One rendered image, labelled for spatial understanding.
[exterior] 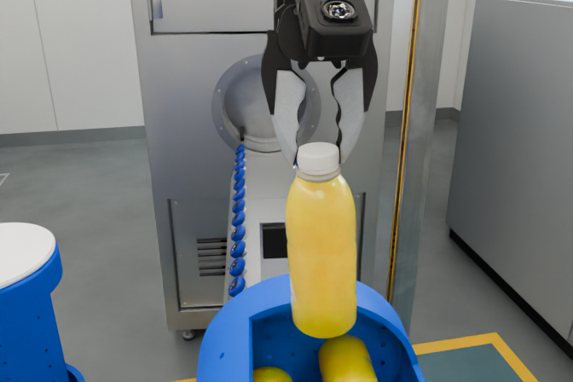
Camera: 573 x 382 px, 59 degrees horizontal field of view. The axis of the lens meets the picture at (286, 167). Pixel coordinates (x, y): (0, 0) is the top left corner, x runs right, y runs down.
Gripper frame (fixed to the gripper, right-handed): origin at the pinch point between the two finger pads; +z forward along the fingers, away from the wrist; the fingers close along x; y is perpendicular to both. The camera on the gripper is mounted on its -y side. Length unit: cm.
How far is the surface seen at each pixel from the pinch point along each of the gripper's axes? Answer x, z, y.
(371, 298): -8.1, 22.4, 7.5
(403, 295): -33, 66, 64
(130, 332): 65, 143, 148
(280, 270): 1, 48, 51
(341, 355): -4.2, 29.6, 5.7
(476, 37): -113, 22, 217
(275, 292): 3.8, 20.4, 6.9
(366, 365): -7.1, 29.9, 4.0
